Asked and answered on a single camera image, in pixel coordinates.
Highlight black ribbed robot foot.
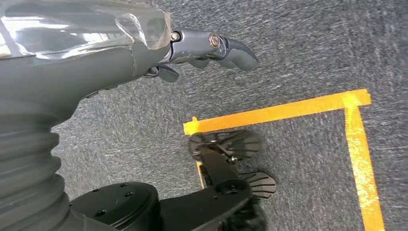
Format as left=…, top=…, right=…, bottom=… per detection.
left=188, top=129, right=277, bottom=200

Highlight yellow floor tape square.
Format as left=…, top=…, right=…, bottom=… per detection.
left=183, top=89, right=386, bottom=231

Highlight black round robot joint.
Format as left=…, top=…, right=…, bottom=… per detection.
left=68, top=181, right=162, bottom=231

